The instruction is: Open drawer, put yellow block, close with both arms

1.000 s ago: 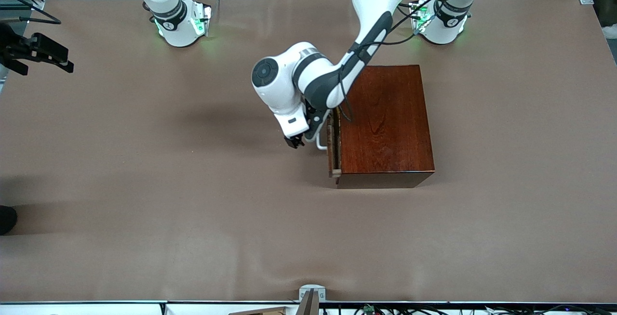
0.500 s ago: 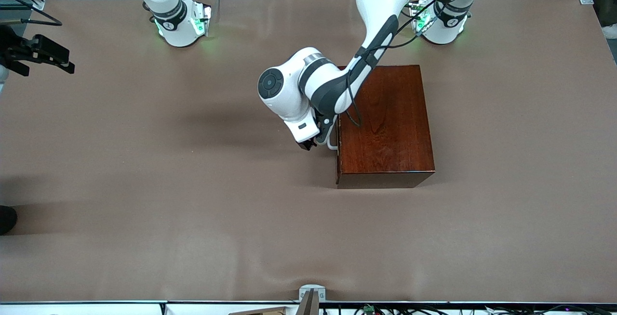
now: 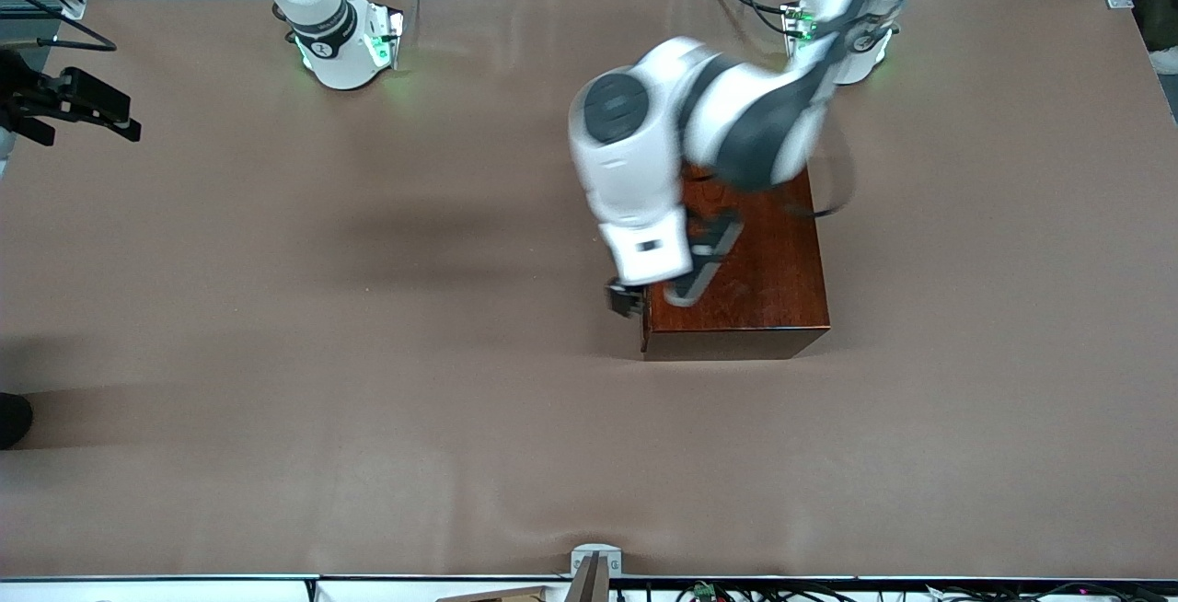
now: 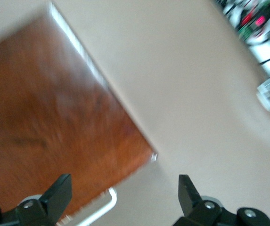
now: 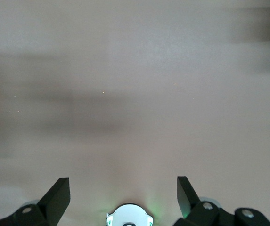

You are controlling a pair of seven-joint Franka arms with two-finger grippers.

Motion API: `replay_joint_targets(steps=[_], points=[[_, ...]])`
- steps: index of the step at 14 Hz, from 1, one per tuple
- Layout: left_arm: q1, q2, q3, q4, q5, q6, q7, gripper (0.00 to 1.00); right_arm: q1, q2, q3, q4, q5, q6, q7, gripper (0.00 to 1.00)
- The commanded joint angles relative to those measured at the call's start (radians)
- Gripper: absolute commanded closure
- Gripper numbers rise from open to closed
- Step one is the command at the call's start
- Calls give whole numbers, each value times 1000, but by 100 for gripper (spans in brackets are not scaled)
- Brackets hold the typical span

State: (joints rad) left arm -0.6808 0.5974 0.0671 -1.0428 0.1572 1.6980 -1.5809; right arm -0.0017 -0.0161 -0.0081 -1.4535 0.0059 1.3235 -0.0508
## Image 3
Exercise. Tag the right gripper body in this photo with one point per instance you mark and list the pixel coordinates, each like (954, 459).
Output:
(35, 97)

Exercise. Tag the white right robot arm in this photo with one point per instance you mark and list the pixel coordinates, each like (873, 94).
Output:
(336, 40)

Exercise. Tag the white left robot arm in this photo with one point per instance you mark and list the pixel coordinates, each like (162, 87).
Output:
(635, 169)

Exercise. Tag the dark brown wooden cabinet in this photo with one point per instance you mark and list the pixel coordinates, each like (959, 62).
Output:
(773, 307)

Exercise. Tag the brown table cloth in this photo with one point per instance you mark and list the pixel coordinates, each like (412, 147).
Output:
(460, 445)

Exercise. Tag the black shoe tip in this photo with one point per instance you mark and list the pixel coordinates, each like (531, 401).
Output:
(13, 420)

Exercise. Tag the brown cardboard piece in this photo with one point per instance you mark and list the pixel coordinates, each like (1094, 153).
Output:
(506, 596)

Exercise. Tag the grey metal clamp bracket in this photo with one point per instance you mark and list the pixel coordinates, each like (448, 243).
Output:
(596, 551)

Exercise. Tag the grey metal post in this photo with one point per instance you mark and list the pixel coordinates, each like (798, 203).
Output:
(589, 584)

